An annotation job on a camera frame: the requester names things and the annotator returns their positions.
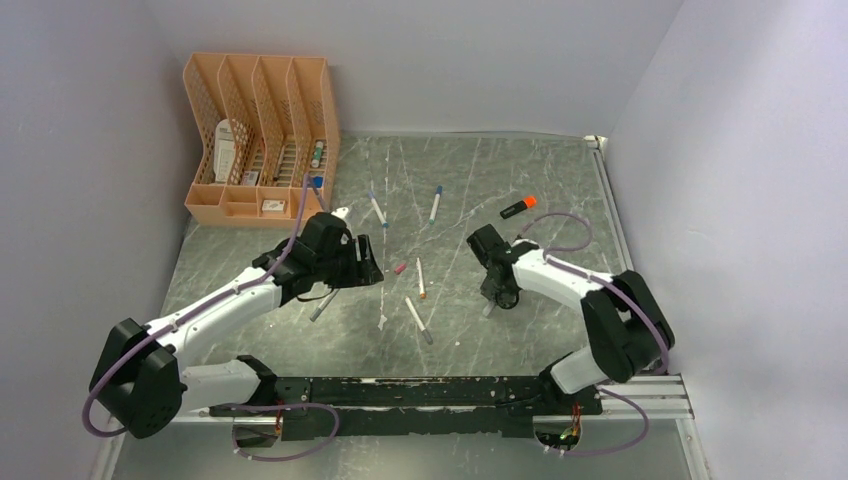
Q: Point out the white pen teal cap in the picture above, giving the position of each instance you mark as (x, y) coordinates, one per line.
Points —
(435, 205)

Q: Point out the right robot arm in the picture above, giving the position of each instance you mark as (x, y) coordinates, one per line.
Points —
(626, 329)

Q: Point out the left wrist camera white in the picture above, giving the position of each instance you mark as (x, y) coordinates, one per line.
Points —
(339, 218)

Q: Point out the small box in tray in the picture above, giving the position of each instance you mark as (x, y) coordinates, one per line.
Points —
(273, 206)

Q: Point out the white pen blue cap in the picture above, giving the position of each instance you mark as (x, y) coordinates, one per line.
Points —
(378, 210)

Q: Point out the white packet in organizer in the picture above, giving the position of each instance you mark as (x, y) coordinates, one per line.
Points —
(224, 152)

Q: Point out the white marker orange end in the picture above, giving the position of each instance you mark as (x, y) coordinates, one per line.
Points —
(421, 278)

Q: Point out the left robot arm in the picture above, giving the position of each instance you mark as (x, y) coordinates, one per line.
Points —
(146, 375)

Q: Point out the black base frame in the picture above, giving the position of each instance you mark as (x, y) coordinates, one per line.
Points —
(356, 406)

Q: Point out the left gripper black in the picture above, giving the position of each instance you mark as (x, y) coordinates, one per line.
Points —
(361, 273)

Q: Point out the white pen grey cap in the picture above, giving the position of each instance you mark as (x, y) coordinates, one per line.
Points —
(418, 321)

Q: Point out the black orange highlighter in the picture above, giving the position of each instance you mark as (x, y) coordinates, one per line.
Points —
(526, 203)

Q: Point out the orange file organizer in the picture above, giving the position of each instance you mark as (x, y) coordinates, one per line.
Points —
(278, 107)

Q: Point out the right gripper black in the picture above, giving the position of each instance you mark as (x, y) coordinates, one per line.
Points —
(501, 299)

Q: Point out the green white tube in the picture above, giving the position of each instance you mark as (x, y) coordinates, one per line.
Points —
(318, 155)

